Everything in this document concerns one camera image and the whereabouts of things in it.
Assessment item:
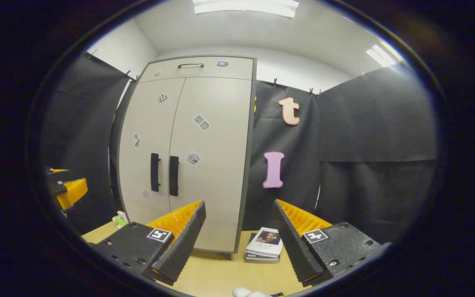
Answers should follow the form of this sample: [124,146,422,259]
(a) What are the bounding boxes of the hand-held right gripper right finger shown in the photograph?
[274,199,382,288]

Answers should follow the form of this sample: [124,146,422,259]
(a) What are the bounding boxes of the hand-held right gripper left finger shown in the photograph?
[89,201,207,286]

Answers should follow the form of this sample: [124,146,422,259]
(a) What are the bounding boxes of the grey cabinet door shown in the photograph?
[168,77,252,252]
[118,78,186,225]

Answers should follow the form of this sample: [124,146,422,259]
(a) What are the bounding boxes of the black door handle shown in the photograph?
[169,156,179,197]
[150,153,161,193]

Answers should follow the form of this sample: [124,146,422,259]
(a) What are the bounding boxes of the grey double-door shoe cabinet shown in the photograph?
[116,55,258,254]

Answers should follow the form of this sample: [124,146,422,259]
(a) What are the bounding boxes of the pink and green plush toy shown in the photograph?
[112,211,129,229]

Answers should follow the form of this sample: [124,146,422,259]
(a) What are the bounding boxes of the black backdrop cloth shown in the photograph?
[42,52,438,244]

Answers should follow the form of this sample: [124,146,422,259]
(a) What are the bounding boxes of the long ceiling light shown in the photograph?
[192,0,300,19]

